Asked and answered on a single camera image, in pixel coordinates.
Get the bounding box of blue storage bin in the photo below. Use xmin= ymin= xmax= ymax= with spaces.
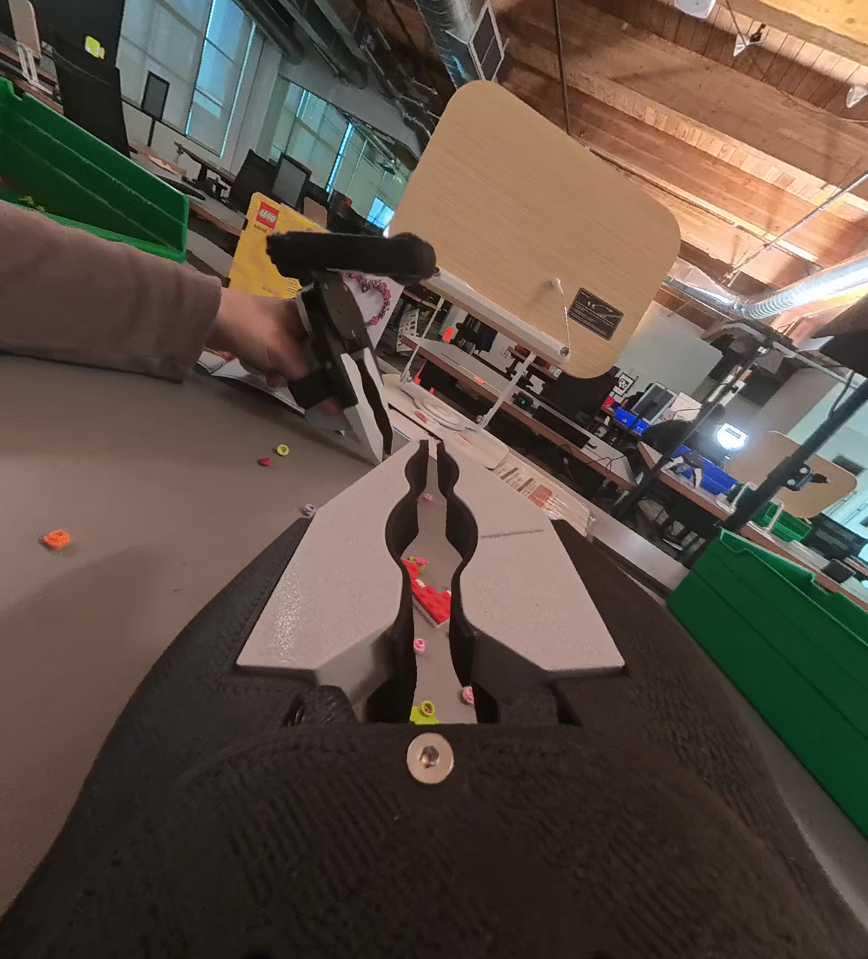
xmin=665 ymin=445 xmax=740 ymax=497

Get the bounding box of spiral air duct with vent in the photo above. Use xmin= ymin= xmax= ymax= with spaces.
xmin=413 ymin=0 xmax=511 ymax=85

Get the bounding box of black panel yellow sticker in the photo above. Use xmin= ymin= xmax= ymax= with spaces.
xmin=50 ymin=0 xmax=132 ymax=157

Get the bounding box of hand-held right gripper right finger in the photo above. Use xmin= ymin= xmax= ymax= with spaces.
xmin=437 ymin=441 xmax=626 ymax=724

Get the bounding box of long background desk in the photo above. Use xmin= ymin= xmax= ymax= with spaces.
xmin=403 ymin=333 xmax=639 ymax=489

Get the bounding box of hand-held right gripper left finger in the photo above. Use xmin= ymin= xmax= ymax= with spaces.
xmin=235 ymin=439 xmax=430 ymax=722

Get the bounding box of plastic wrapped paper sheet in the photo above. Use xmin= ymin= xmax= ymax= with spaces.
xmin=489 ymin=448 xmax=597 ymax=538

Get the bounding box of person's left hand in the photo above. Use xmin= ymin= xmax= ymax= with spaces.
xmin=204 ymin=287 xmax=346 ymax=421

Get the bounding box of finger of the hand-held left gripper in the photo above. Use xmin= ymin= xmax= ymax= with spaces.
xmin=339 ymin=345 xmax=395 ymax=463

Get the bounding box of black tripod pole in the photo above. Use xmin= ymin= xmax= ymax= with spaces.
xmin=612 ymin=370 xmax=868 ymax=527

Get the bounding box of green plastic bin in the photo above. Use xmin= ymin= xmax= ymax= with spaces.
xmin=0 ymin=52 xmax=190 ymax=264
xmin=666 ymin=527 xmax=868 ymax=902

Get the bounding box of lego instruction booklet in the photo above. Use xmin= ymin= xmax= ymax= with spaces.
xmin=196 ymin=355 xmax=349 ymax=436

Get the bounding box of red lego heart frame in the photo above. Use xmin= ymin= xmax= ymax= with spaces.
xmin=402 ymin=556 xmax=454 ymax=627

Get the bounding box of person's left forearm brown sleeve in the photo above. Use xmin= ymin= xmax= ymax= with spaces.
xmin=0 ymin=182 xmax=224 ymax=384

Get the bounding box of thin metal air duct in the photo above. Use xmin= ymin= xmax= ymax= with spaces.
xmin=665 ymin=241 xmax=868 ymax=322

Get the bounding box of yellow lego set box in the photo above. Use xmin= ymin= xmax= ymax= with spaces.
xmin=227 ymin=192 xmax=407 ymax=355

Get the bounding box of black computer monitor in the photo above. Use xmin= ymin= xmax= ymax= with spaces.
xmin=230 ymin=148 xmax=313 ymax=212

